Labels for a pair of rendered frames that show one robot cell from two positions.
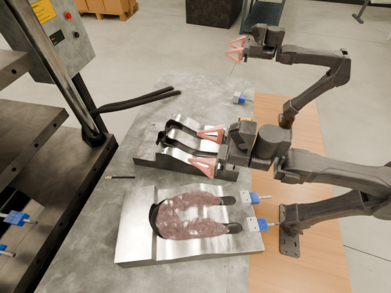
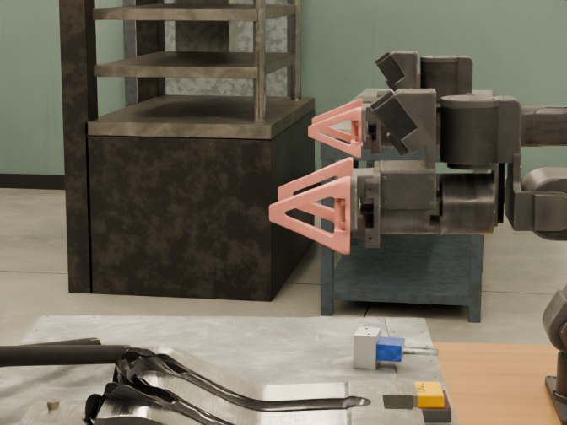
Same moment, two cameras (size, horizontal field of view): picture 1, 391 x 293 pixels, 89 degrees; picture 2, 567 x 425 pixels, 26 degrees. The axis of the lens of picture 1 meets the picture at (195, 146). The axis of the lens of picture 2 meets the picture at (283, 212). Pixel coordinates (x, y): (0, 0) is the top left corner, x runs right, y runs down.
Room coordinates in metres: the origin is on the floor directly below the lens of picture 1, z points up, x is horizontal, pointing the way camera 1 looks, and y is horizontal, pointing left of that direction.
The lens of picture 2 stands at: (-0.77, 0.20, 1.41)
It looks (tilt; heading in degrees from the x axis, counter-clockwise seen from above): 11 degrees down; 350
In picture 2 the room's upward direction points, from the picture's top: straight up
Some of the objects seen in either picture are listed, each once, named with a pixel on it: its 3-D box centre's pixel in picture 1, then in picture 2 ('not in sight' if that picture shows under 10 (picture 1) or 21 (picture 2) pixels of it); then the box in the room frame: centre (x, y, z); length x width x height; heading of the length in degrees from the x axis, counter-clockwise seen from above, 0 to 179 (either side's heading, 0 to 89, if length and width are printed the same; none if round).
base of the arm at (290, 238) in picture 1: (292, 225); not in sight; (0.25, -0.37, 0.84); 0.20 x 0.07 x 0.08; 165
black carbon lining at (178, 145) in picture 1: (191, 139); (228, 395); (0.62, 0.02, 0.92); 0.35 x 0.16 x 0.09; 78
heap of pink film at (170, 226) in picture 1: (191, 213); not in sight; (0.27, 0.02, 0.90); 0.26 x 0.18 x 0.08; 96
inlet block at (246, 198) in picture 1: (255, 197); not in sight; (0.35, -0.25, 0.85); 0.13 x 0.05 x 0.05; 96
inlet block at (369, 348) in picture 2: (244, 99); (396, 349); (1.04, -0.31, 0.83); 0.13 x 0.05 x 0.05; 67
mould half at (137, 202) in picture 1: (190, 219); not in sight; (0.27, 0.02, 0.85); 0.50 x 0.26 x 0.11; 96
